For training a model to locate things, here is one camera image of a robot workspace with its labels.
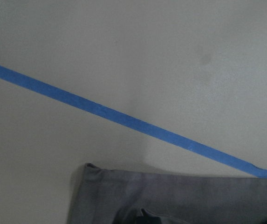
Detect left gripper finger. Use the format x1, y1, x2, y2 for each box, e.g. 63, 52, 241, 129
134, 209, 162, 224

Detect brown t-shirt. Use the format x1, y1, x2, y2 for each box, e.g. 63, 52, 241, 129
68, 163, 267, 224

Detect blue tape strip lengthwise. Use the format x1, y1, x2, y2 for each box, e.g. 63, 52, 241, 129
0, 66, 267, 178

